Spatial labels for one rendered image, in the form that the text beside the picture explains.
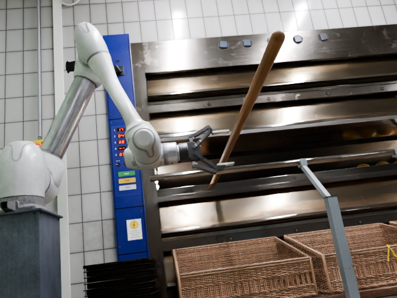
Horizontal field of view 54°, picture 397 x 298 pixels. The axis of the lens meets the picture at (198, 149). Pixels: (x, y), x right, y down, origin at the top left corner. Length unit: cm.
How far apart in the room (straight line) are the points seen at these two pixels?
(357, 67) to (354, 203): 88
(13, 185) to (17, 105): 104
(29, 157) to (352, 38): 208
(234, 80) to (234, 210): 78
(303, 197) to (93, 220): 115
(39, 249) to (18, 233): 9
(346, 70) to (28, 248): 206
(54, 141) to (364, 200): 166
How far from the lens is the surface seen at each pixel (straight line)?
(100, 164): 222
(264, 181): 223
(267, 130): 216
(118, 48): 246
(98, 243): 215
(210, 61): 245
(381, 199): 244
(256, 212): 218
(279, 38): 86
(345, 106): 256
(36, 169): 151
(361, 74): 267
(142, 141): 133
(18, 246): 142
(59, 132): 175
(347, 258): 166
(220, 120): 230
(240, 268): 164
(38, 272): 139
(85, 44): 173
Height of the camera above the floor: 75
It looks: 17 degrees up
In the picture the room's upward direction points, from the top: 8 degrees counter-clockwise
